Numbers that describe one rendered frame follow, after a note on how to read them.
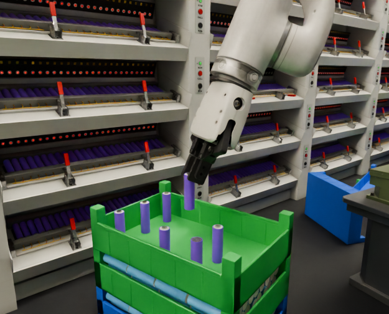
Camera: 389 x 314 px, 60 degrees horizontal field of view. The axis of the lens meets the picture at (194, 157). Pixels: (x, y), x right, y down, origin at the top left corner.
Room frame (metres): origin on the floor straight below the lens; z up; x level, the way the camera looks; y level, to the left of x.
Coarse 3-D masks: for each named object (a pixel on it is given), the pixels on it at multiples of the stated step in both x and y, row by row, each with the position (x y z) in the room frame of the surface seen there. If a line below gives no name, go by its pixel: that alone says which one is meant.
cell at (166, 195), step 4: (164, 192) 0.67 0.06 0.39; (168, 192) 0.67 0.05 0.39; (164, 196) 0.66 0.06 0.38; (168, 196) 0.66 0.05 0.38; (164, 200) 0.66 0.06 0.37; (168, 200) 0.66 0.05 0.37; (164, 204) 0.66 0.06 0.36; (168, 204) 0.66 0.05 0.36; (164, 208) 0.66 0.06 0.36; (168, 208) 0.66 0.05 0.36; (164, 212) 0.66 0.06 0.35; (168, 212) 0.66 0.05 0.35; (164, 216) 0.66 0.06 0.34; (168, 216) 0.66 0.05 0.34; (164, 220) 0.66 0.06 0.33; (168, 220) 0.66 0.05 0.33
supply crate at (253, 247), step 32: (160, 192) 0.71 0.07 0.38; (96, 224) 0.55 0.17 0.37; (128, 224) 0.63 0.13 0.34; (160, 224) 0.65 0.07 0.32; (192, 224) 0.65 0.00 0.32; (224, 224) 0.62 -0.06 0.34; (256, 224) 0.58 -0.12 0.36; (288, 224) 0.53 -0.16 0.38; (128, 256) 0.50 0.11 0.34; (160, 256) 0.46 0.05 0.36; (224, 256) 0.40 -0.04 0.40; (256, 256) 0.53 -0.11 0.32; (288, 256) 0.53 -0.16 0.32; (192, 288) 0.42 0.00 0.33; (224, 288) 0.39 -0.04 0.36; (256, 288) 0.44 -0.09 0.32
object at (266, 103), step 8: (280, 80) 1.74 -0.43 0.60; (288, 80) 1.70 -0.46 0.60; (296, 88) 1.66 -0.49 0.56; (304, 88) 1.63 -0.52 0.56; (296, 96) 1.64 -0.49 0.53; (304, 96) 1.63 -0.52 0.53; (256, 104) 1.42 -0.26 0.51; (264, 104) 1.45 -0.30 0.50; (272, 104) 1.49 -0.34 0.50; (280, 104) 1.52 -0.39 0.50; (288, 104) 1.56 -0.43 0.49; (296, 104) 1.61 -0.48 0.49
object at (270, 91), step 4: (284, 88) 1.63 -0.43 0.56; (288, 88) 1.64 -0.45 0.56; (292, 88) 1.66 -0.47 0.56; (256, 92) 1.48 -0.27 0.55; (260, 92) 1.50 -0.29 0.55; (264, 92) 1.51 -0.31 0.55; (268, 92) 1.53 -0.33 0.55; (272, 92) 1.55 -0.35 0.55; (284, 92) 1.61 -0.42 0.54; (288, 92) 1.63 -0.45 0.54; (292, 92) 1.65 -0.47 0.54; (264, 96) 1.49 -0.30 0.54
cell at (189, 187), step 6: (186, 174) 0.55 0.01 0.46; (186, 180) 0.54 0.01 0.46; (186, 186) 0.54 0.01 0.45; (192, 186) 0.55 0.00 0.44; (186, 192) 0.54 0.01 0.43; (192, 192) 0.55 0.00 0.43; (186, 198) 0.55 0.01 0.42; (192, 198) 0.55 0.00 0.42; (186, 204) 0.55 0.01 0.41; (192, 204) 0.55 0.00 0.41
